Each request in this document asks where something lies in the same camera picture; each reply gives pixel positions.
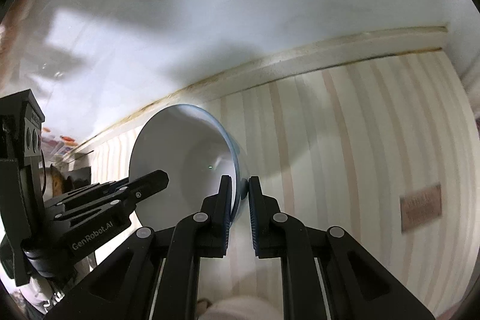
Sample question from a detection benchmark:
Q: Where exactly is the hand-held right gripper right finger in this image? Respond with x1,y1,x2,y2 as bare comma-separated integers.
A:
248,175,437,320

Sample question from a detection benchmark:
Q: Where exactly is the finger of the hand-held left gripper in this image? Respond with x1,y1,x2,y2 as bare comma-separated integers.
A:
45,170,169,222

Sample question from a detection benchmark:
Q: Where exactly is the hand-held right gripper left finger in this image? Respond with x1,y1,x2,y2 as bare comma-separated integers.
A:
45,175,233,320

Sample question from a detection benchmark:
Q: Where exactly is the white bowl with blue rim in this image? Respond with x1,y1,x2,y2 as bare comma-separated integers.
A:
128,104,249,231

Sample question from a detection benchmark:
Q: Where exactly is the brown cloth label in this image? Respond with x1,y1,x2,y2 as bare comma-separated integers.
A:
399,184,442,232

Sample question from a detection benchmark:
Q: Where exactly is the colourful wall sticker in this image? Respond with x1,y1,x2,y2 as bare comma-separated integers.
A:
41,127,77,159

